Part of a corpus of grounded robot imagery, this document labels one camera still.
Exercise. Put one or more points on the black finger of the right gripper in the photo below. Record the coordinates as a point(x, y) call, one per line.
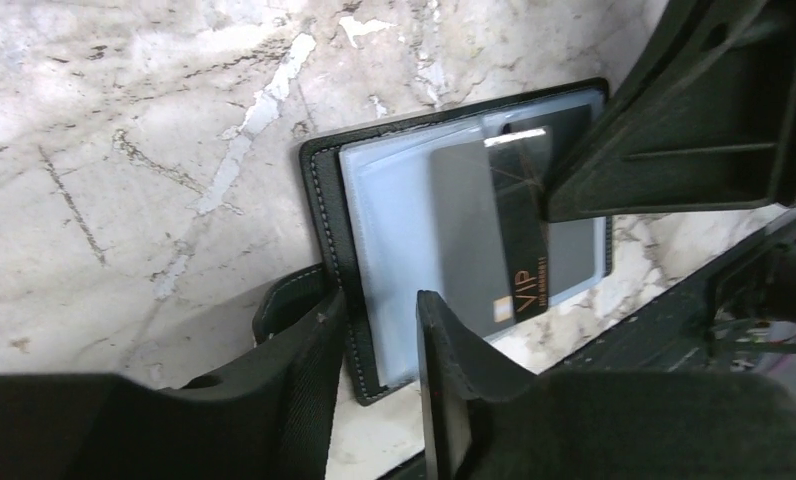
point(704, 121)

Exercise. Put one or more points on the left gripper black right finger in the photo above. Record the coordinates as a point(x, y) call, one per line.
point(487, 417)

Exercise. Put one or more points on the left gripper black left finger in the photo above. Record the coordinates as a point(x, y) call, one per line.
point(266, 415)

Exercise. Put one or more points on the black leather card holder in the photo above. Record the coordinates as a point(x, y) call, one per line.
point(365, 186)

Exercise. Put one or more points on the black mounting rail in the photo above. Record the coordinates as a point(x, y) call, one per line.
point(698, 325)

